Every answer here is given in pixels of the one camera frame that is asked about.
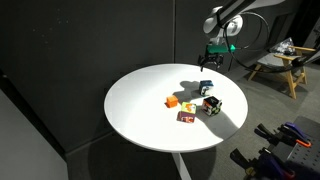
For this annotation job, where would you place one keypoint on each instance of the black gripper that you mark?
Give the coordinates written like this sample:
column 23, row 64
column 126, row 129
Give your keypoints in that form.
column 211, row 58

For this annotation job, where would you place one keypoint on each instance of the blue number four block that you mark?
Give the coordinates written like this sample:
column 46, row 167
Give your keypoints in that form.
column 206, row 87

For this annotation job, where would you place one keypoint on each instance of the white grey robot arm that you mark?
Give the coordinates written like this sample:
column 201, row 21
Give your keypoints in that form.
column 230, row 16

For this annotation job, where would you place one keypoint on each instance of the dark navy letter A block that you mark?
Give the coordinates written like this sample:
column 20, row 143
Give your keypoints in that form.
column 211, row 105

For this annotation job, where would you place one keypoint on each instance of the green orange purple soft block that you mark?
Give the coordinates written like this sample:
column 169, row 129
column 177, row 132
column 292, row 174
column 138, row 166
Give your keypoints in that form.
column 187, row 112

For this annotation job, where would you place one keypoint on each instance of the small orange plastic cube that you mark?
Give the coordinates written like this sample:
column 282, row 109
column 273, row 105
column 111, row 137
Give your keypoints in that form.
column 172, row 101

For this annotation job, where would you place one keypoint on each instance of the crumpled clear plastic bag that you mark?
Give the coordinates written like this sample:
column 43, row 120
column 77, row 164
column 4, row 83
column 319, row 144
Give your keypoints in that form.
column 283, row 46

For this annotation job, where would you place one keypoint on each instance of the wooden armchair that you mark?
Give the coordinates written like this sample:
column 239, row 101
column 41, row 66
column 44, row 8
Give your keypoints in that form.
column 290, row 68

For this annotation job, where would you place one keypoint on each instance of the purple clamp with orange tip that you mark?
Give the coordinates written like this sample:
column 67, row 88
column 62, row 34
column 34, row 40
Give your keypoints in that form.
column 296, row 133

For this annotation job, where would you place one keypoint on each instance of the black clamps with orange tips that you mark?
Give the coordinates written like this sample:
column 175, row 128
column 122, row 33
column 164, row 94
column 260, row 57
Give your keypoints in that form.
column 305, row 150

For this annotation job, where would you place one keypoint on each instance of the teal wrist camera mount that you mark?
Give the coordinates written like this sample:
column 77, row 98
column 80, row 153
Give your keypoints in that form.
column 217, row 49

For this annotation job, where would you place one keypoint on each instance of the white table pedestal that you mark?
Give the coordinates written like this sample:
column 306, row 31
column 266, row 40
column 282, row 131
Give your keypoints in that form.
column 181, row 166

